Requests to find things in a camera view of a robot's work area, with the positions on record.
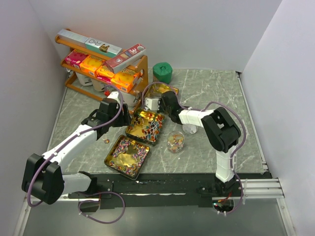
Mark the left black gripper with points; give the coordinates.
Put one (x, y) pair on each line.
(125, 119)

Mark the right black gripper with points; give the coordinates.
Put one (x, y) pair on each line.
(161, 109)

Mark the tin of pastel candies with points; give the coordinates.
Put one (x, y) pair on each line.
(156, 90)

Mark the tin of round lollipops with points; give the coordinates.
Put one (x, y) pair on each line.
(145, 127)

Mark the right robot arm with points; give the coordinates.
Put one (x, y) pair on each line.
(221, 130)

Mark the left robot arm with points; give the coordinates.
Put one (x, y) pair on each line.
(43, 176)

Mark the orange snack box right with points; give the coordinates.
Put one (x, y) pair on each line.
(126, 79)

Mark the orange snack box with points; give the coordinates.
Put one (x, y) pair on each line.
(91, 64)
(126, 79)

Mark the green covered jar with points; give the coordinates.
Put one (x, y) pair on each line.
(162, 72)

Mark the fallen swirl lollipop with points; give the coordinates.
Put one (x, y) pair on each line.
(106, 141)

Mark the clear round lid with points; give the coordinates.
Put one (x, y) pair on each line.
(190, 128)

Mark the yellow pink snack box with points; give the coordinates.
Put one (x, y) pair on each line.
(104, 74)

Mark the clear plastic cup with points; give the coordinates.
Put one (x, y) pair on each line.
(175, 141)

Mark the red white long box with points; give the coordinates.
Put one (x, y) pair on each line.
(125, 58)

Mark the orange wooden shelf rack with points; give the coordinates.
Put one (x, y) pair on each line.
(141, 66)

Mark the orange snack box left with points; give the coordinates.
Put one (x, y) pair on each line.
(91, 64)

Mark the tin of swirl lollipops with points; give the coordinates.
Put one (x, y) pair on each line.
(127, 156)

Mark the white teal cat box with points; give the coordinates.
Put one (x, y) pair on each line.
(102, 48)

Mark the grey long box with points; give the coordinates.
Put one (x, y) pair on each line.
(72, 37)

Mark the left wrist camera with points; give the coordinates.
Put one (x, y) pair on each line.
(114, 95)

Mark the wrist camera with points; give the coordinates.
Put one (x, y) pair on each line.
(114, 95)
(151, 104)

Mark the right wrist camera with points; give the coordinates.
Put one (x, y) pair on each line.
(151, 104)

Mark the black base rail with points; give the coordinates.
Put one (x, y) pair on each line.
(159, 190)

